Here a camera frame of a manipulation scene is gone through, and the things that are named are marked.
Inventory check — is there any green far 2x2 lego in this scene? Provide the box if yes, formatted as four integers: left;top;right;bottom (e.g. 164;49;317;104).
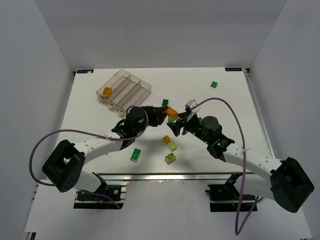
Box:
210;81;218;88

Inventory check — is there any orange face 2x2 lego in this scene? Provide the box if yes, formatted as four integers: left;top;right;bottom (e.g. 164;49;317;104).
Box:
162;135;171;144

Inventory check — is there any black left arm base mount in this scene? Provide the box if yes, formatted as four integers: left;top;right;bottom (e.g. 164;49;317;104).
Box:
73;172;126;210

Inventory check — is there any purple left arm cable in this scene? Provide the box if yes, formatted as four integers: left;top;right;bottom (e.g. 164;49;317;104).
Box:
28;106;151;187

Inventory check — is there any orange round printed lego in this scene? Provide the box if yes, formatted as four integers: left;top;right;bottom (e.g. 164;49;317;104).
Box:
102;86;113;97

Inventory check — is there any clear three-compartment organizer tray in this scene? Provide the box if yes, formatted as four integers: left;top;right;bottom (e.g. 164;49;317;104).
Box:
96;69;152;116

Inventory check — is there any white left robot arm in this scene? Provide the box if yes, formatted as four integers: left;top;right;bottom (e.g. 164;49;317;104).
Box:
42;106;167;193

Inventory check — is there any pale green small lego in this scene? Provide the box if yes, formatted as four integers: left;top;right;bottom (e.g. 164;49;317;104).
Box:
168;116;178;123

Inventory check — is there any blue right corner label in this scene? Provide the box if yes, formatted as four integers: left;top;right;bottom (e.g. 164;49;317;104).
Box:
224;67;243;72

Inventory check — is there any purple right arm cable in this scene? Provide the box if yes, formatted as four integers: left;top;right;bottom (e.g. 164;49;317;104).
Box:
191;97;258;236

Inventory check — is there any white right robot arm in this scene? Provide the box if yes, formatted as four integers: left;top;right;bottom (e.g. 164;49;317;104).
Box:
167;112;315;213

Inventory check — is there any lime green 2x2 lego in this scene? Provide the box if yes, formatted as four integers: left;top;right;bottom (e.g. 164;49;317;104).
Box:
164;152;176;165

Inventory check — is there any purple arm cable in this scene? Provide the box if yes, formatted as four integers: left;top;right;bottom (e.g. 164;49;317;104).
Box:
191;97;258;236
28;106;151;187

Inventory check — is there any green flat 2x4 lego plate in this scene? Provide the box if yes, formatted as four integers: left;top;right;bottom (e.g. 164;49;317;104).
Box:
130;148;141;162

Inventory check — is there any green upturned 2x2 lego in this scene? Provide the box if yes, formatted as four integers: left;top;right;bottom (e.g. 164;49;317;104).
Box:
162;99;169;107

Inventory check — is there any blue left corner label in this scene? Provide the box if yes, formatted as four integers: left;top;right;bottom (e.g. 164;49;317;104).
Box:
76;69;94;74

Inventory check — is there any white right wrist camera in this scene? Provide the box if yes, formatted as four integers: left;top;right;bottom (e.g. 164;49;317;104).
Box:
184;99;201;122

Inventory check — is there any pale green 2x2 lego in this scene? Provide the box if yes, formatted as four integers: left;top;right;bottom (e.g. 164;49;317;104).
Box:
167;140;178;152

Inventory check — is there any orange long lego brick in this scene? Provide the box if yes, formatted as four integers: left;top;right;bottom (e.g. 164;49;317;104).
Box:
164;106;178;118

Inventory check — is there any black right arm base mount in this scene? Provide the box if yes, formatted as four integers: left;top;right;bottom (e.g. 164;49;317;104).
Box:
205;172;243;213

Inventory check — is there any blue corner label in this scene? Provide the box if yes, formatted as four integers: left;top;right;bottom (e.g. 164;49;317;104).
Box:
224;67;243;72
76;69;94;74

